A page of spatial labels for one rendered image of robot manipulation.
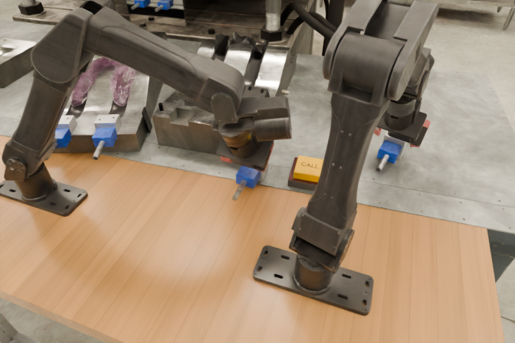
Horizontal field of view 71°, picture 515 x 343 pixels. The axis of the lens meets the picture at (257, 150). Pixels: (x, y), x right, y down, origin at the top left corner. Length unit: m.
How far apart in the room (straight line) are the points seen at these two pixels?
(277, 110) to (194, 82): 0.14
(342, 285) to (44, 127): 0.58
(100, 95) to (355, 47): 0.77
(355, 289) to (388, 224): 0.17
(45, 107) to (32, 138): 0.08
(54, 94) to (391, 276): 0.64
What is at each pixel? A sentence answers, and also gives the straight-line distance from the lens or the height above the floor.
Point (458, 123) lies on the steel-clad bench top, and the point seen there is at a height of 0.80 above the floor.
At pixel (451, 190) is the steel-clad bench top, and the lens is 0.90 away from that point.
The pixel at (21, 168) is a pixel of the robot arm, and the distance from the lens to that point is 0.82.
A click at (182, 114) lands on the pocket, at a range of 0.92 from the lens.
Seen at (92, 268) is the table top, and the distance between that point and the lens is 0.74.
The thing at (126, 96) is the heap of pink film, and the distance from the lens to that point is 1.02.
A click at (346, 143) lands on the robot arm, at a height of 1.09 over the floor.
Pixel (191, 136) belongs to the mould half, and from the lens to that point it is 0.88.
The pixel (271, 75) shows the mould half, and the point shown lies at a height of 0.90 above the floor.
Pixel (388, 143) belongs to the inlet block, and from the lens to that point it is 0.91.
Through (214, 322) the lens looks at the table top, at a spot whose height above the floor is 0.80.
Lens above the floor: 1.37
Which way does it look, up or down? 39 degrees down
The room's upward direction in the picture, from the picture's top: straight up
